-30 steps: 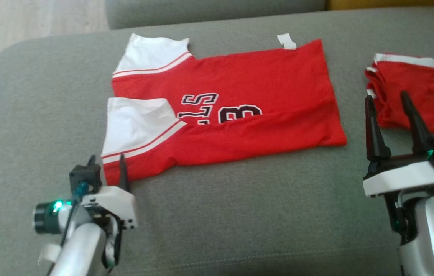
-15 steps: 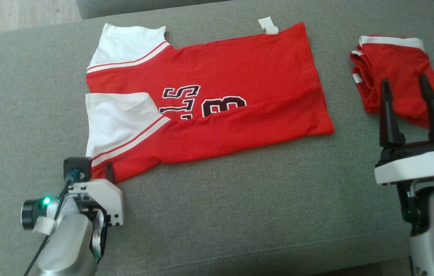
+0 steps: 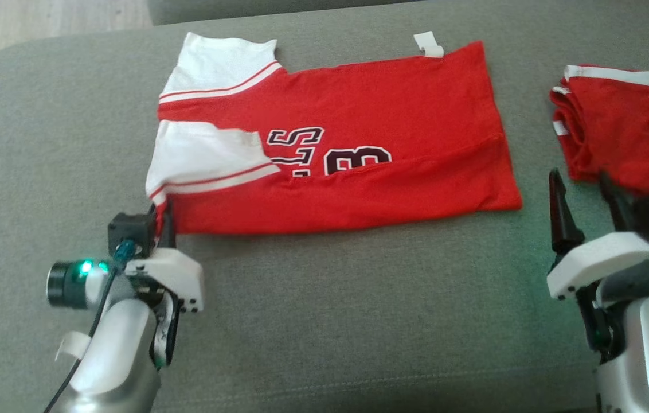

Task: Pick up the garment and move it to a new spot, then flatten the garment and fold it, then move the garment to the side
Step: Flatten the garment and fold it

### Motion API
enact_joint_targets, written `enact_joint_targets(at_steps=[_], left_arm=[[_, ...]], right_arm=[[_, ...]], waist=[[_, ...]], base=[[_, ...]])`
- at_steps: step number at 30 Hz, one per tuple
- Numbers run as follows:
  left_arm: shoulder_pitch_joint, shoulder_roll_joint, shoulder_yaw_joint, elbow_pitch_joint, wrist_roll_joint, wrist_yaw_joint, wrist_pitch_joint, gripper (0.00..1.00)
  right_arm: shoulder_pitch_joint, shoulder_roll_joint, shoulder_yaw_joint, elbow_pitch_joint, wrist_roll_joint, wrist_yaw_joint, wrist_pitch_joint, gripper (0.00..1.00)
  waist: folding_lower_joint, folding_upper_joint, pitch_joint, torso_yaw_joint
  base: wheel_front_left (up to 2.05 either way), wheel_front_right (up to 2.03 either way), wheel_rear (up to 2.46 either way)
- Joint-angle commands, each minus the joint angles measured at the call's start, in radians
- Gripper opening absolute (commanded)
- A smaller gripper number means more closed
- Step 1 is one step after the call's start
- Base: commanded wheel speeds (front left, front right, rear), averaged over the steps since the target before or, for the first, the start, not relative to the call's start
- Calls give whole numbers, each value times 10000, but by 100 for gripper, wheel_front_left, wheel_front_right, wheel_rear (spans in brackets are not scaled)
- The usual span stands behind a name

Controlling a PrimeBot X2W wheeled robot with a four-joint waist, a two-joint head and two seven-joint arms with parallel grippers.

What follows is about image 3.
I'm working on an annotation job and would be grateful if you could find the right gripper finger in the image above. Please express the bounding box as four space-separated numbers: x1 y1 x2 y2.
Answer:
597 170 642 233
549 167 587 258

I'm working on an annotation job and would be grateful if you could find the grey sofa back cushion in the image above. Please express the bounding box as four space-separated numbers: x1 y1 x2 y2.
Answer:
147 0 423 26

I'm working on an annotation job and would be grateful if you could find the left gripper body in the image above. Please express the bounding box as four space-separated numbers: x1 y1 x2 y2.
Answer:
46 248 205 368

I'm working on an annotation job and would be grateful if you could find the folded red garment white band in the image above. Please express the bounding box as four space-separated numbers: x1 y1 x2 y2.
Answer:
549 64 649 200

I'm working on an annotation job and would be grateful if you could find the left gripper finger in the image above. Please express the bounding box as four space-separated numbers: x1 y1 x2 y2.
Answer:
158 197 178 251

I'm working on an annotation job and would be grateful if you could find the left cable with teal plug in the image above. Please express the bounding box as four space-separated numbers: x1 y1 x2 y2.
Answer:
44 240 137 413

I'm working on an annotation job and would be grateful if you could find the white cable label tag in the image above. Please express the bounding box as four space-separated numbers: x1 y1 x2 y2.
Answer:
55 331 93 362

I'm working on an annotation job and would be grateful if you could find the red and white jersey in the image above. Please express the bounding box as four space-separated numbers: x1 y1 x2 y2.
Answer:
146 32 523 236

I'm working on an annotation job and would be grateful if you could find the large grey sofa seat cushion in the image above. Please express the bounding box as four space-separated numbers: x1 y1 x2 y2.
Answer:
0 0 649 413

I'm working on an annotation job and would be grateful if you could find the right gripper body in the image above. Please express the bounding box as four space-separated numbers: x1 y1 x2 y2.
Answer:
546 231 649 354

